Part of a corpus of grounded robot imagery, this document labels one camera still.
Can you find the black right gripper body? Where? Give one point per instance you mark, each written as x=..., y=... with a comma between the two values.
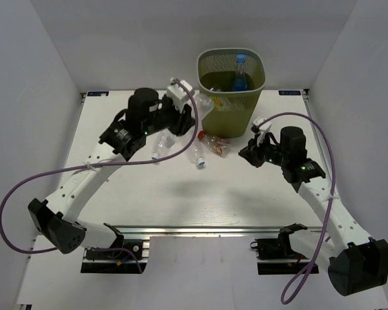
x=272, y=153

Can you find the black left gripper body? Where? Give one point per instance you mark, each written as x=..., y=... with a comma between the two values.
x=168, y=116

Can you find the clear slim bottle white cap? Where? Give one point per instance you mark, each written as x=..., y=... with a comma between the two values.
x=205, y=105

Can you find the clear square bottle yellow label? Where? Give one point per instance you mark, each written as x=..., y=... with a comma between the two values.
x=220, y=103

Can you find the clear bottle blue label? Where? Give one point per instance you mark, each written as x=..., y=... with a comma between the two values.
x=240, y=83

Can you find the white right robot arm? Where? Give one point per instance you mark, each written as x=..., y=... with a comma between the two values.
x=353, y=260

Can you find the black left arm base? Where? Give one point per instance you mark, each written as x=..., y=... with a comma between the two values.
x=132, y=260

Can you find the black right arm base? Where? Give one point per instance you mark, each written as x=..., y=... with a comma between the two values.
x=273, y=259

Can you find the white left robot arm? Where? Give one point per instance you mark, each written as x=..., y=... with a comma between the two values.
x=56, y=217

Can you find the green mesh waste bin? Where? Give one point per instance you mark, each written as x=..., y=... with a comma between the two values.
x=217, y=67

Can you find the crushed bottle red label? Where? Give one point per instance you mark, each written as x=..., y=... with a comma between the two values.
x=217, y=145

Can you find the clear ribbed bottle blue cap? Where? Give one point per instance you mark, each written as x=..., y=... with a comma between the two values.
x=195, y=154

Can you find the blue sticker right corner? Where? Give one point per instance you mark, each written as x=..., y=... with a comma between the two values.
x=289, y=92

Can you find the blue sticker corner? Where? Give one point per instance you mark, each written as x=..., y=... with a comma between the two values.
x=97, y=93
x=289, y=92

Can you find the blue sticker left corner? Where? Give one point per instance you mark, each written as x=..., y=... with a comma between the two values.
x=97, y=93

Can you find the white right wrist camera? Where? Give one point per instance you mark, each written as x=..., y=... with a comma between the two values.
x=260, y=126

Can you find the aluminium table edge rail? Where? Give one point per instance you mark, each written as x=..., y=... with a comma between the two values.
x=199, y=230

